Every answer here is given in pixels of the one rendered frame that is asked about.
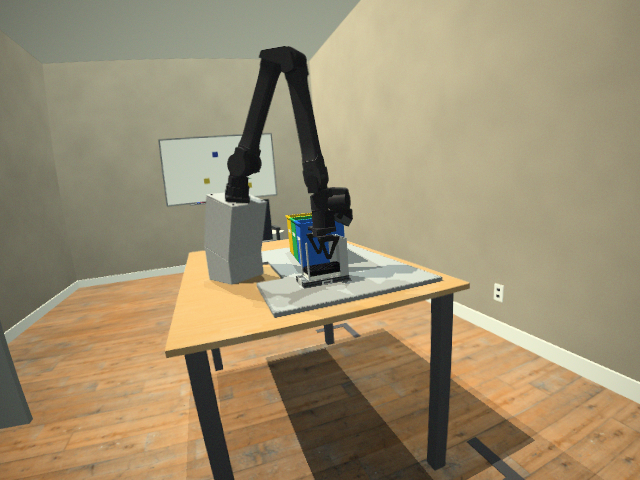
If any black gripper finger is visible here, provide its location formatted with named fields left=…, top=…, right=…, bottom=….
left=306, top=233, right=322, bottom=254
left=318, top=235, right=340, bottom=259

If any green open-top bin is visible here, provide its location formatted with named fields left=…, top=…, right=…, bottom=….
left=289, top=216, right=312, bottom=262

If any blue open-top bin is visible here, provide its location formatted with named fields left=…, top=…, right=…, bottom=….
left=294, top=219, right=345, bottom=267

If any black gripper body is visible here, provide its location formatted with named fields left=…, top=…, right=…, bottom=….
left=308, top=209, right=336, bottom=239

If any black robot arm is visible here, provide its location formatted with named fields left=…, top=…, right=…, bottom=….
left=225, top=46, right=353, bottom=228

